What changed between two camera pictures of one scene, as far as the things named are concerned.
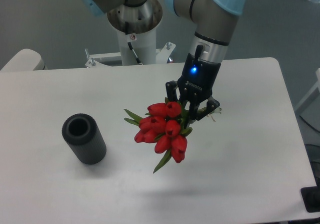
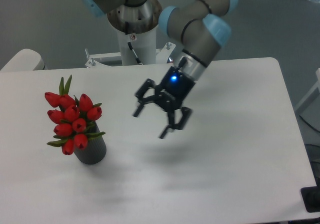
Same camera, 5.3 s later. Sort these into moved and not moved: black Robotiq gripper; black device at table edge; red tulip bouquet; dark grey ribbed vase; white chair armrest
Moved: black Robotiq gripper; red tulip bouquet
Not moved: white chair armrest; dark grey ribbed vase; black device at table edge
